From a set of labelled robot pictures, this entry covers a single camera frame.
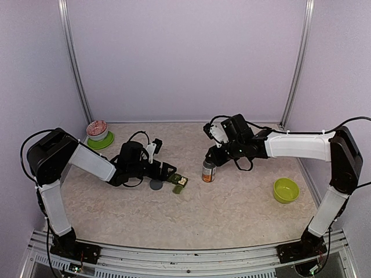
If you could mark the right aluminium frame post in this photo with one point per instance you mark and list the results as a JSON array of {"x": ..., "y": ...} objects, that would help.
[{"x": 305, "y": 34}]

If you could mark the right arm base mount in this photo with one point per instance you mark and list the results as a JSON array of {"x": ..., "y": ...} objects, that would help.
[{"x": 308, "y": 246}]

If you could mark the front aluminium rail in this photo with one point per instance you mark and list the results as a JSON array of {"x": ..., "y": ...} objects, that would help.
[{"x": 124, "y": 261}]

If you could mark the lime green bowl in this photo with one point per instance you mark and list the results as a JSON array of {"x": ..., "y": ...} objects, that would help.
[{"x": 285, "y": 190}]

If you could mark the orange pill bottle grey cap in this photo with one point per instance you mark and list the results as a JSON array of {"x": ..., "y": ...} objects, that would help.
[{"x": 208, "y": 170}]

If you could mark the cream tablets in organizer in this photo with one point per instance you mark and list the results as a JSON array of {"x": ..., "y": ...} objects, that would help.
[{"x": 183, "y": 181}]

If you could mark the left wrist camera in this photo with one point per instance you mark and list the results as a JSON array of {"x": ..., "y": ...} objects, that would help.
[{"x": 153, "y": 148}]

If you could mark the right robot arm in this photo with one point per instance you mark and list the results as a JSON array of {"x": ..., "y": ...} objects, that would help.
[{"x": 234, "y": 139}]

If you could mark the aluminium frame post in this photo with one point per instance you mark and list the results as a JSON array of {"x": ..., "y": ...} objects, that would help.
[
  {"x": 66, "y": 26},
  {"x": 305, "y": 34}
]

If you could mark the red patterned white bowl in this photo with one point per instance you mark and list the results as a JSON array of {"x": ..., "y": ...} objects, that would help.
[{"x": 97, "y": 130}]

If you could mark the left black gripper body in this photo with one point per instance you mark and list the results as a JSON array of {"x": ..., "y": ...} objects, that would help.
[{"x": 154, "y": 174}]

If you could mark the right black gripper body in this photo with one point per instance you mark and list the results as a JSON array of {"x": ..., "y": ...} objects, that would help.
[{"x": 222, "y": 158}]

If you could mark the lime green plate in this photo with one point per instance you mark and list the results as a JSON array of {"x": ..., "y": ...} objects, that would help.
[{"x": 107, "y": 141}]

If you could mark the left aluminium frame post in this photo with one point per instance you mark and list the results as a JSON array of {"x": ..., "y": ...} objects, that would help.
[{"x": 66, "y": 26}]

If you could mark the green weekly pill organizer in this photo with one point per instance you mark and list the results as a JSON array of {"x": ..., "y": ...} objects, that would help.
[{"x": 178, "y": 181}]

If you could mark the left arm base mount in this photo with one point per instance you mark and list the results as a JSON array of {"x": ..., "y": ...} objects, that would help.
[{"x": 76, "y": 249}]

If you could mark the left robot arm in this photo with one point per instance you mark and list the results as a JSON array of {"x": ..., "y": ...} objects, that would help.
[{"x": 49, "y": 160}]

